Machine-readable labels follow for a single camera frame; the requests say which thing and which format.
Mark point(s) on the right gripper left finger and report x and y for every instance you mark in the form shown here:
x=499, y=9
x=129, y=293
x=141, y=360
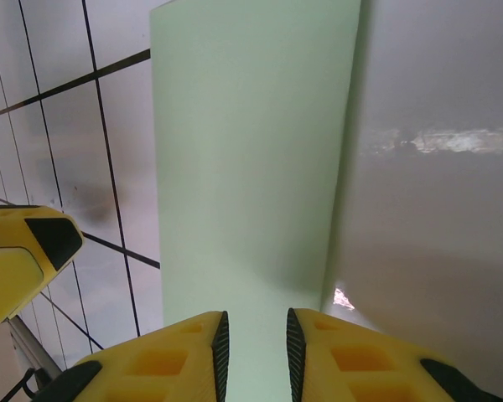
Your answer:
x=159, y=368

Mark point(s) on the long aluminium mounting rail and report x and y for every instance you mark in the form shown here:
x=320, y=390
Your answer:
x=33, y=347

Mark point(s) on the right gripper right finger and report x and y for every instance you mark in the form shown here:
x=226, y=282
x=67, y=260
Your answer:
x=360, y=368

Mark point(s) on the light green paper sheet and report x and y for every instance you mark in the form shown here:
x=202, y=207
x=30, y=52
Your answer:
x=251, y=167

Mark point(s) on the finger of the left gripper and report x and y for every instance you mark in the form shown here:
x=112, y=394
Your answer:
x=8, y=259

